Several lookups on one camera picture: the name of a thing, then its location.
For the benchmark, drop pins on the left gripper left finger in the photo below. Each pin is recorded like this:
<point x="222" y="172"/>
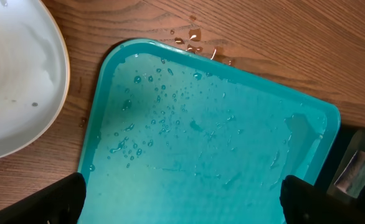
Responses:
<point x="60" y="202"/>

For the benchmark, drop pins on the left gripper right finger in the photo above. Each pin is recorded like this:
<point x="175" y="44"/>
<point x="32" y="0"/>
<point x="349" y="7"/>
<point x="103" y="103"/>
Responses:
<point x="304" y="204"/>

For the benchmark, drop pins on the green sponge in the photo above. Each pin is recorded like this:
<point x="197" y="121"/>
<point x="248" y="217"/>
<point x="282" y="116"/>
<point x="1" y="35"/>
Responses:
<point x="352" y="180"/>

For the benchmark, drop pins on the light blue round plate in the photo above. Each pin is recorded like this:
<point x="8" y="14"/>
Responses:
<point x="34" y="73"/>

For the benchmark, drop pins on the black plastic tray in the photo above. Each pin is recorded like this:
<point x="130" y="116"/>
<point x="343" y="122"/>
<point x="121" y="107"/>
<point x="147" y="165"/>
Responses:
<point x="349" y="140"/>

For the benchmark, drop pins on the teal plastic tray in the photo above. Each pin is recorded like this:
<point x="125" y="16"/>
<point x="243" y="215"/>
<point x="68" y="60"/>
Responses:
<point x="173" y="137"/>

